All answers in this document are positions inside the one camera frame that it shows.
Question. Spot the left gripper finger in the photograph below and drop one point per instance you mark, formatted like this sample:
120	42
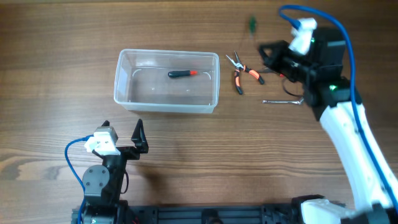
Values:
106	124
139	138

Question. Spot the black red screwdriver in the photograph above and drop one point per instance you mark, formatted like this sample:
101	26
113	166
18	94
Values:
182	73

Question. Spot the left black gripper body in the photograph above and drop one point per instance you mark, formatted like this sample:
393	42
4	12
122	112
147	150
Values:
117	164

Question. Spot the green handled screwdriver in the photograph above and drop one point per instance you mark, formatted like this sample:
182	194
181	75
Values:
252	26

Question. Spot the silver socket wrench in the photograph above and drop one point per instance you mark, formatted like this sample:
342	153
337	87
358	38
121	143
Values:
292	102

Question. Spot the red handled cutters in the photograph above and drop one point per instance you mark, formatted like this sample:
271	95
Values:
267	70

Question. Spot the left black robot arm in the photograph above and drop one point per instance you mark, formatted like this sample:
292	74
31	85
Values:
104	184

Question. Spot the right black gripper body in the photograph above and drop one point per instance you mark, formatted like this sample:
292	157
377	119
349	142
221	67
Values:
298	67

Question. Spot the orange black needle-nose pliers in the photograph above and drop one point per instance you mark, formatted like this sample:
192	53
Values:
239	68

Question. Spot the clear plastic container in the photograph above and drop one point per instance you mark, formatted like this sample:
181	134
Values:
142	84

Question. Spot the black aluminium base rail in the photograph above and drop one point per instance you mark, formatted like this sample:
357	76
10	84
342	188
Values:
259	214

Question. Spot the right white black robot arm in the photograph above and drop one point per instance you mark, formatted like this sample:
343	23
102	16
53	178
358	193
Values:
340	111

